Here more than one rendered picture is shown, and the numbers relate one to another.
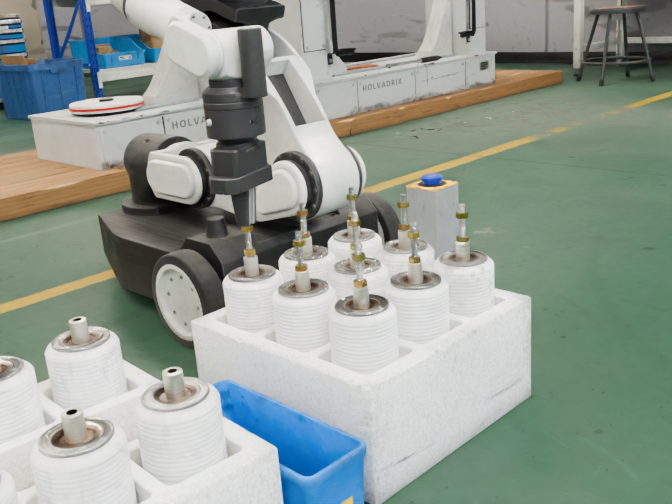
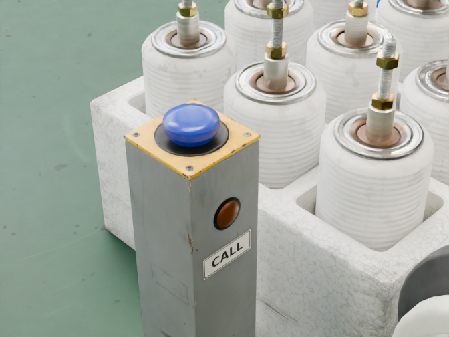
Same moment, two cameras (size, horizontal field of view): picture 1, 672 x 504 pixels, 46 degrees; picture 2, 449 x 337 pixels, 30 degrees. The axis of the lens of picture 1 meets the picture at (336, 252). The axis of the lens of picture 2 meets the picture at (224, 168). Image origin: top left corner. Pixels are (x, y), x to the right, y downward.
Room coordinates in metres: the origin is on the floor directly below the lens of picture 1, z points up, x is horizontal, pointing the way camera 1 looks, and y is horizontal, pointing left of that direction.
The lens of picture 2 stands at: (1.94, -0.17, 0.65)
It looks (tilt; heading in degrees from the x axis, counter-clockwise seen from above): 37 degrees down; 180
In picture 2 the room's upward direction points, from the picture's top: 1 degrees counter-clockwise
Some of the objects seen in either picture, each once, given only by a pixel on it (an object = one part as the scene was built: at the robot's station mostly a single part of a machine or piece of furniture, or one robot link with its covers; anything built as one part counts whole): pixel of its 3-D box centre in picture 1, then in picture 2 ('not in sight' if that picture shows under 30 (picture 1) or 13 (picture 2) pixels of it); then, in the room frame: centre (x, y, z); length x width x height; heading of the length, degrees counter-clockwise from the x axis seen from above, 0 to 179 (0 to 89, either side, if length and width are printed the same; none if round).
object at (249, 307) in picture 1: (258, 326); not in sight; (1.20, 0.13, 0.16); 0.10 x 0.10 x 0.18
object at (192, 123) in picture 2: (431, 180); (191, 128); (1.45, -0.19, 0.32); 0.04 x 0.04 x 0.02
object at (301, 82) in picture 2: (405, 246); (275, 82); (1.28, -0.12, 0.25); 0.08 x 0.08 x 0.01
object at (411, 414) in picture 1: (363, 359); (343, 168); (1.19, -0.03, 0.09); 0.39 x 0.39 x 0.18; 44
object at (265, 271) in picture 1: (252, 274); not in sight; (1.20, 0.13, 0.25); 0.08 x 0.08 x 0.01
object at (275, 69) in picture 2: (405, 239); (275, 70); (1.28, -0.12, 0.26); 0.02 x 0.02 x 0.03
